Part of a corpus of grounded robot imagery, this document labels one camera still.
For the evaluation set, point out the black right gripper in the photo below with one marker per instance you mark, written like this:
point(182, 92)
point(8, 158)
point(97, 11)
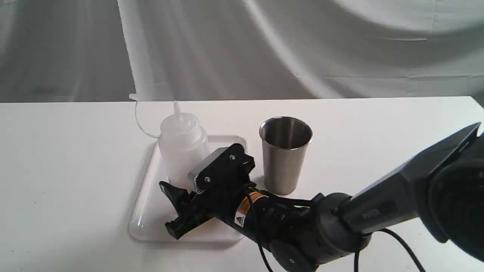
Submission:
point(257, 214)

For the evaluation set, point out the clear squeeze bottle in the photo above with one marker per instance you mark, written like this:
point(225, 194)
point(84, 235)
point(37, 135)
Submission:
point(183, 144)

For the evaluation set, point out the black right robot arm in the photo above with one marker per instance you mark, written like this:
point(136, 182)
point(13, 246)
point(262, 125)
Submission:
point(442, 185)

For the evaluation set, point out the stainless steel cup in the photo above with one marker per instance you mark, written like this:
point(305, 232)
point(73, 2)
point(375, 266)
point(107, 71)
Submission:
point(284, 144)

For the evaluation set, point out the white plastic tray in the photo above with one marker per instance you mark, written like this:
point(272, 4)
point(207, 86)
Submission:
point(152, 209)

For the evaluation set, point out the grey fabric backdrop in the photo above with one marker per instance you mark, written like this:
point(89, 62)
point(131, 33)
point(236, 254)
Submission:
point(105, 50)

